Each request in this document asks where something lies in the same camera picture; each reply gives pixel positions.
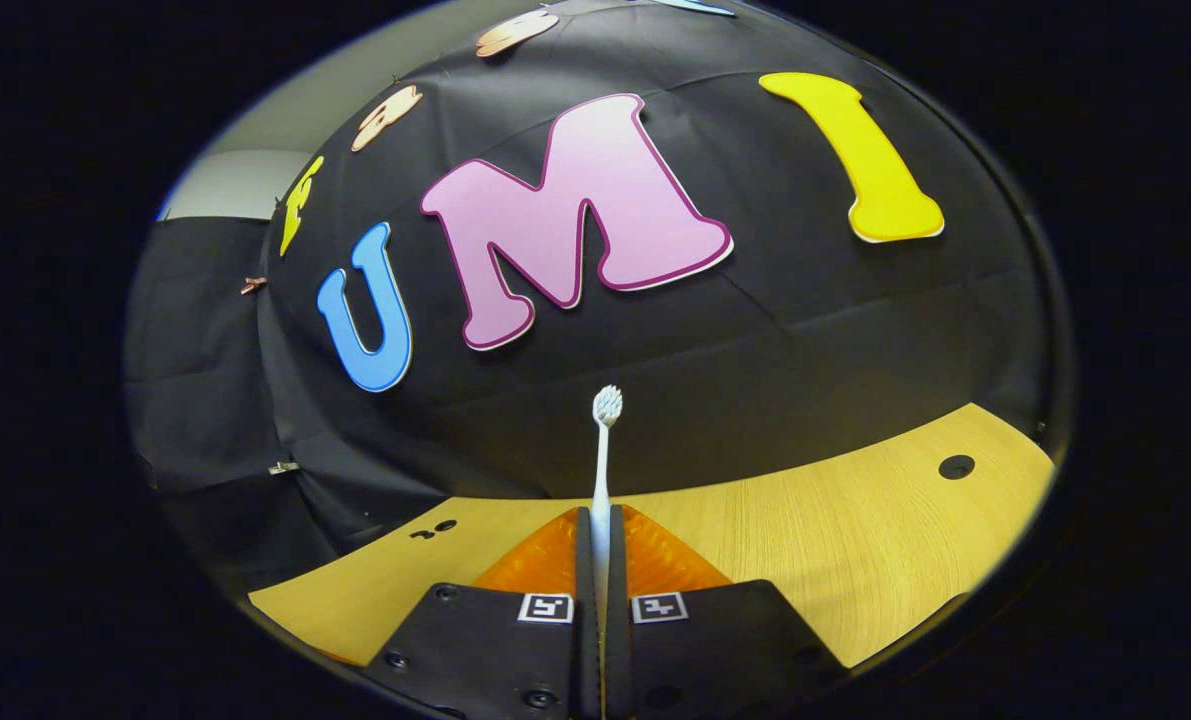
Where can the black backdrop cloth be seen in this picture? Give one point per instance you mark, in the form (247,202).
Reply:
(775,330)

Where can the metal cloth clip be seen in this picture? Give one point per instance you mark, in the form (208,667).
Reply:
(283,467)

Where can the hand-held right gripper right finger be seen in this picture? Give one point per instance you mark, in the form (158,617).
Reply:
(617,650)

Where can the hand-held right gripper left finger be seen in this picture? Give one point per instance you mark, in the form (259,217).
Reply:
(585,650)

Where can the wooden desktop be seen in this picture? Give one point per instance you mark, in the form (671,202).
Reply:
(855,540)

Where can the light blue toothbrush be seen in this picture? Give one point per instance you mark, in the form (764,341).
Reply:
(603,470)

